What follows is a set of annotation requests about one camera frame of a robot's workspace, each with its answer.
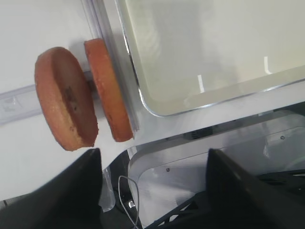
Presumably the inner left bread slice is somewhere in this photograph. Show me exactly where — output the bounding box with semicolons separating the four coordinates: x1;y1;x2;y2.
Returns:
84;38;133;142

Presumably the clear left bread holder rail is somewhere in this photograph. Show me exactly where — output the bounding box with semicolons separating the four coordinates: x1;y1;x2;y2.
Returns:
0;71;101;126

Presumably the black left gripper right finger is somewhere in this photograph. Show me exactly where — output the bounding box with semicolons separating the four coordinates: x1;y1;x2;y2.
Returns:
206;148;305;229

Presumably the outer left bread slice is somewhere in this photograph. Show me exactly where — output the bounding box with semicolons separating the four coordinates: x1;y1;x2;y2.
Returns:
34;47;99;151

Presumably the white metal tray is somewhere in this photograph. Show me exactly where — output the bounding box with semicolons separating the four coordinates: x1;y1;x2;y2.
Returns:
116;0;305;116

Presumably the thin grey cable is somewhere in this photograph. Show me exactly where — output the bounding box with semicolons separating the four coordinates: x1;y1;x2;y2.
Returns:
118;176;141;229

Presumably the bread slice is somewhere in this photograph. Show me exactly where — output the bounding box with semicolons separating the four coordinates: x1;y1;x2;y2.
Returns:
84;38;133;142
34;47;99;151

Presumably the long clear left strip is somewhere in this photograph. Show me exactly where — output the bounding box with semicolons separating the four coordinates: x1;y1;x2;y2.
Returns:
82;0;138;139

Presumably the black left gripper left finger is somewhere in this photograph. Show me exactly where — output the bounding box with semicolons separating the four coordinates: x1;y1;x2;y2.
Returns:
0;148;102;229

